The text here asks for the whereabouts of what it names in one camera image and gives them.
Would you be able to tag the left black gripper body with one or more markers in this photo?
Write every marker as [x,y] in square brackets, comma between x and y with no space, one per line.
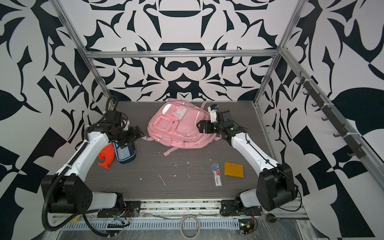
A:
[125,136]

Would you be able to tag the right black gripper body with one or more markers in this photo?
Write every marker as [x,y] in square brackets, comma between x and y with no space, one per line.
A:
[212,128]

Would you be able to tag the pink student backpack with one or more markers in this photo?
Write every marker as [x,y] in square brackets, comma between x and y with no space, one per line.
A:
[175,126]

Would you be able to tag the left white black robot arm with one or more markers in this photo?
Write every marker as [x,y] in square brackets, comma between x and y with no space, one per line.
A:
[66,194]

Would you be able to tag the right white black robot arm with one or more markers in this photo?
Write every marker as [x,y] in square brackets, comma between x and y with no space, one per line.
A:
[275,185]

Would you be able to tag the red monster plush toy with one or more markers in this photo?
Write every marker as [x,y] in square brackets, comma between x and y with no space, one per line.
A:
[107,154]

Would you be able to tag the blue pencil case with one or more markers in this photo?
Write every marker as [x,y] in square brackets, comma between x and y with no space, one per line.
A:
[125,154]

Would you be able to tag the clear pen refill box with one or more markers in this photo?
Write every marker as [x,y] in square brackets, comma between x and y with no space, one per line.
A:
[217,175]

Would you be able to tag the yellow tape piece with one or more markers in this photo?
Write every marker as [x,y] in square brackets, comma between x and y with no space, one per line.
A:
[75,220]

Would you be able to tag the roll of clear tape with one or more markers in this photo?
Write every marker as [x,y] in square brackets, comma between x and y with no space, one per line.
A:
[190,222]

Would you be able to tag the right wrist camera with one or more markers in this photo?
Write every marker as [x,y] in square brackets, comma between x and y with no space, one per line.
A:
[212,109]

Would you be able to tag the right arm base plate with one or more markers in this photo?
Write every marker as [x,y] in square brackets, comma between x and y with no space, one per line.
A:
[231,208]

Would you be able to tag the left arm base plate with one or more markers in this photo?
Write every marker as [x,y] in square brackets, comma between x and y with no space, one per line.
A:
[128,210]

